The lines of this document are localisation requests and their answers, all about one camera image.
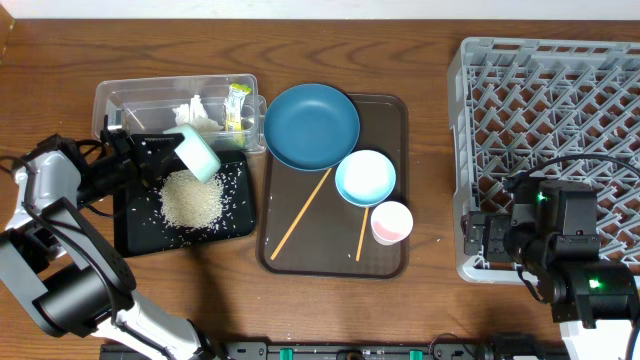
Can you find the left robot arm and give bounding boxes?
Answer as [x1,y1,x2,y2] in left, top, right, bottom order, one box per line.
[1,126,226,359]

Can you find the light blue bowl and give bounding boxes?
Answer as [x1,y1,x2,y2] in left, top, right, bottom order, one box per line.
[335,150,397,208]

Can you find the grey dishwasher rack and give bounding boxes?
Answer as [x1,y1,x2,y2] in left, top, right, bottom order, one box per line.
[447,37,639,270]

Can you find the green bowl with rice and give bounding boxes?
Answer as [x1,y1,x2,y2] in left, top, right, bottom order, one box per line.
[163,124,221,183]

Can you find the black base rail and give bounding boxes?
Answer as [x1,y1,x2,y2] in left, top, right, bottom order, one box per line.
[98,341,571,360]

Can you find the dark blue plate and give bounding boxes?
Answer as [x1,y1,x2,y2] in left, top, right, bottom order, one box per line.
[264,83,361,172]

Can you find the wooden chopstick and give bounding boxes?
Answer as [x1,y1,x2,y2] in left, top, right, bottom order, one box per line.
[355,207,370,262]
[270,168,333,260]

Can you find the white napkin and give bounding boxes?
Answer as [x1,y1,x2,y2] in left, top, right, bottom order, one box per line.
[172,95,223,132]

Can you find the yellow snack wrapper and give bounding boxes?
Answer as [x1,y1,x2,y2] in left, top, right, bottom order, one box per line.
[224,83,252,146]

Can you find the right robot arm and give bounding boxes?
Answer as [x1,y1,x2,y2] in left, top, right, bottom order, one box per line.
[461,176,639,359]

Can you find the clear plastic bin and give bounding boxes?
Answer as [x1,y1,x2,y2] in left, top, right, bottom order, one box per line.
[92,74,267,153]

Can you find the pile of white rice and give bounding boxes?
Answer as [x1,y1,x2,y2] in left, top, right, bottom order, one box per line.
[159,170,224,229]

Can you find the black plastic bin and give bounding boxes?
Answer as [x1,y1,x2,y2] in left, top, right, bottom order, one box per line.
[113,151,256,257]

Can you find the pink plastic cup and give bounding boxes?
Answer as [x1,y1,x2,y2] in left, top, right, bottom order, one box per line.
[370,201,414,246]

